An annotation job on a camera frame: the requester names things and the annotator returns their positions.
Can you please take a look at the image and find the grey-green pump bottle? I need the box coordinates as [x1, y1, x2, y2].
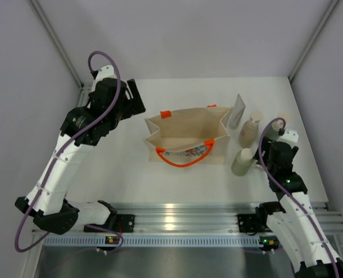
[265, 112, 290, 141]

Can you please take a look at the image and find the beige pump bottle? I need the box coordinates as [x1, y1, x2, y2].
[238, 111, 263, 148]

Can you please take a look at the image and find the light green round-cap bottle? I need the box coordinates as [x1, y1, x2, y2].
[231, 148, 254, 177]

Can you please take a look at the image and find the canvas bag with orange handles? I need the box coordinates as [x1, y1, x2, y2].
[144, 105, 233, 168]

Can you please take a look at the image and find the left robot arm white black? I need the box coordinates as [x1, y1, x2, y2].
[15, 78, 145, 235]

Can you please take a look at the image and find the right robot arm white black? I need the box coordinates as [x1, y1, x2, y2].
[254, 137, 343, 277]

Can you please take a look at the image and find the left side frame rail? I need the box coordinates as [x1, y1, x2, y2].
[76, 82, 92, 107]

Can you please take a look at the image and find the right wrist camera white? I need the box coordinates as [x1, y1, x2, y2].
[278, 129, 299, 144]

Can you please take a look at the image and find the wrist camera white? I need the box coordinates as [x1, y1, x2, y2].
[278, 129, 299, 144]
[92, 65, 116, 91]

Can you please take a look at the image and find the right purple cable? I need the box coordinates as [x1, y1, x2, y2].
[258, 117, 342, 278]

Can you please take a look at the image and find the purple cable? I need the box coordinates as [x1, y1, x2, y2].
[13, 50, 122, 253]
[258, 117, 342, 278]

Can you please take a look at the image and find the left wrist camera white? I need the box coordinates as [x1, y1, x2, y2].
[92, 65, 116, 91]

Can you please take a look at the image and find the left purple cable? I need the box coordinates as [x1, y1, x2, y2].
[13, 50, 122, 253]

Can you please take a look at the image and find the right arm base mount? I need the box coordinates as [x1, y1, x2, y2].
[237, 214, 265, 236]

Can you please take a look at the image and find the left frame post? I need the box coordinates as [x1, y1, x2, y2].
[27, 0, 83, 88]

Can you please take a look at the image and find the frame post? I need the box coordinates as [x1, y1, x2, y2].
[27, 0, 83, 88]
[288, 0, 342, 83]

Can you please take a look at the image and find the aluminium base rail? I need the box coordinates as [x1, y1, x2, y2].
[72, 202, 343, 234]

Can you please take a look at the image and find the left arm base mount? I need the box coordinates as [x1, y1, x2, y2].
[112, 214, 136, 234]

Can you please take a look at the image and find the slotted cable duct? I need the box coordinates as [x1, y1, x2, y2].
[43, 235, 263, 247]

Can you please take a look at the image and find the right frame post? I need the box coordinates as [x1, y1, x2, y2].
[288, 0, 342, 83]

